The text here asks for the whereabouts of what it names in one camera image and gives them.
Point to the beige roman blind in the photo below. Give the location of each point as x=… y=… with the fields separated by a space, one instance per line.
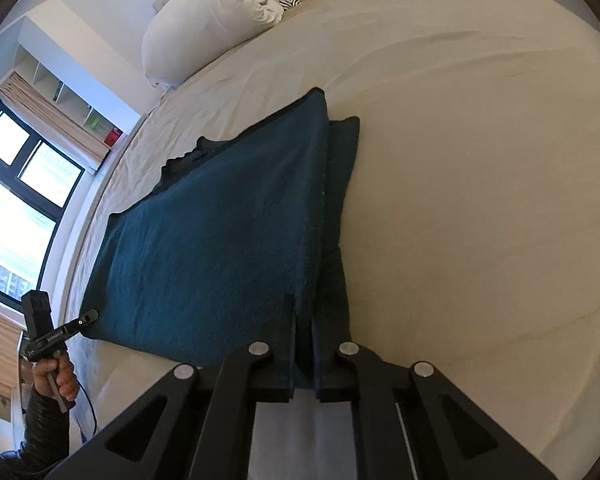
x=52 y=124

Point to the white wall shelf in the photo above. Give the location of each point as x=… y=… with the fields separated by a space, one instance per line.
x=62 y=96

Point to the red box on shelf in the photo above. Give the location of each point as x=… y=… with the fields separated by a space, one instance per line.
x=112 y=136

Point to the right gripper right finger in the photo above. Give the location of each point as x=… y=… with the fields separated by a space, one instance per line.
x=412 y=422

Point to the white bed sheet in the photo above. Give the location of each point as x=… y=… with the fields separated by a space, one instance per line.
x=471 y=229

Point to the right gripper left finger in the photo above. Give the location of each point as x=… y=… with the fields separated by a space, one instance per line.
x=194 y=423

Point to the person's left hand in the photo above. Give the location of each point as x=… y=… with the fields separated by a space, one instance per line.
x=56 y=373

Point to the white pillow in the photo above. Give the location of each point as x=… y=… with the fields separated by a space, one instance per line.
x=186 y=35

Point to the black framed window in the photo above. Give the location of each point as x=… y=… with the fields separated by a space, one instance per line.
x=36 y=184

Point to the dark teal knit sweater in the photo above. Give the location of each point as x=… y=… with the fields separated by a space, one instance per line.
x=239 y=241

